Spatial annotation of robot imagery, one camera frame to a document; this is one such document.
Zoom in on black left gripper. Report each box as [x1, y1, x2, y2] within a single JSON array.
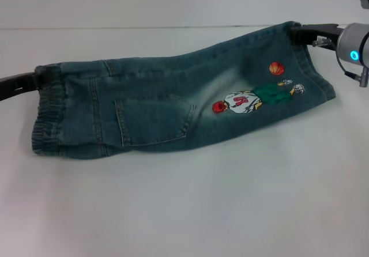
[[0, 70, 46, 103]]

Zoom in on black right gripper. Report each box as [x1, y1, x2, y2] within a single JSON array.
[[289, 23, 344, 51]]

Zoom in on blue denim shorts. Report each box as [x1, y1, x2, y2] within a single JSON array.
[[31, 21, 337, 156]]

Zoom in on grey cable with metal plug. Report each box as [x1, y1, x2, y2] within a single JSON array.
[[337, 54, 369, 88]]

